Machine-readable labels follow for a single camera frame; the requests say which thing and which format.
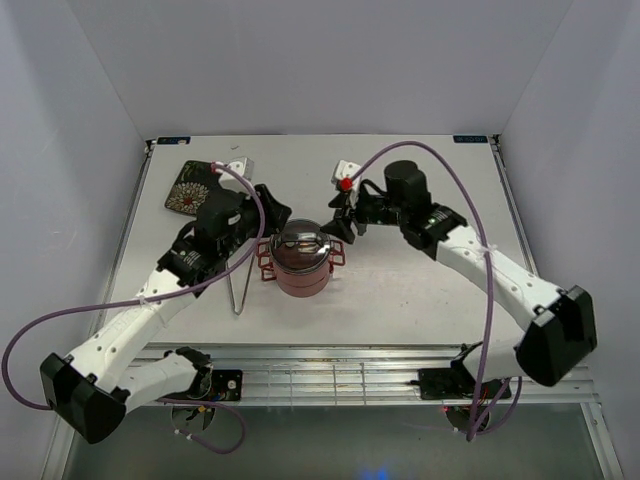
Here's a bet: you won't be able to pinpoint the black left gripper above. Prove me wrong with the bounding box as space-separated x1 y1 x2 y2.
221 183 293 258

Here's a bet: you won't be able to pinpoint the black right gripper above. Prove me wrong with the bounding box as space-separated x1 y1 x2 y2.
319 182 406 245

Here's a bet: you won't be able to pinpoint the grey lid with handle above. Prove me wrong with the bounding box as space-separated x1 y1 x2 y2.
256 219 346 269

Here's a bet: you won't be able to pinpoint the pink steel-lined bowl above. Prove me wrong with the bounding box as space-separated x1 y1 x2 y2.
276 275 330 298
256 249 346 282

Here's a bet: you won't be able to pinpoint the stainless steel tongs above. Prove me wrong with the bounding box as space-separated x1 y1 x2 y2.
226 253 255 317

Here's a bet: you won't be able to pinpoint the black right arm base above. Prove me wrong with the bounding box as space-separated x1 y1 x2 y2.
414 367 511 401

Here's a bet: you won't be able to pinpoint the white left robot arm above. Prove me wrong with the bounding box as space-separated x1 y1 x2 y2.
40 184 292 444

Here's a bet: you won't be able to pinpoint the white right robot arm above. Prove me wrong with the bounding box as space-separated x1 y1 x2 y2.
322 160 597 397

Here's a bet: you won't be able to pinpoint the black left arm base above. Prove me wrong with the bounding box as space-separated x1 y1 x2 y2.
195 369 244 402

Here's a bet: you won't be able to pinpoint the black patterned square plate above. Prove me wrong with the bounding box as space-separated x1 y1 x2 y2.
164 160 220 217

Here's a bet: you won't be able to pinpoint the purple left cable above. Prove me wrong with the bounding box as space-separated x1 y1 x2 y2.
2 162 266 455

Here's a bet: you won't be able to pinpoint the purple cable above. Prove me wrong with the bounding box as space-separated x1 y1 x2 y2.
2 162 266 455
349 140 524 442

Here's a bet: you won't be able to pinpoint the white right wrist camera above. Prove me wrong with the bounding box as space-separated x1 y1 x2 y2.
331 160 361 207

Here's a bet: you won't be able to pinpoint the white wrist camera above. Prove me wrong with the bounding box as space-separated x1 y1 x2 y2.
331 160 361 207
211 157 254 192

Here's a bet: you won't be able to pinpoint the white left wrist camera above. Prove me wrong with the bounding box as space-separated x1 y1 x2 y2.
211 157 254 192

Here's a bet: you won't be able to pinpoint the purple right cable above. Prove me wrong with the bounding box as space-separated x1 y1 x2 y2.
349 140 524 442

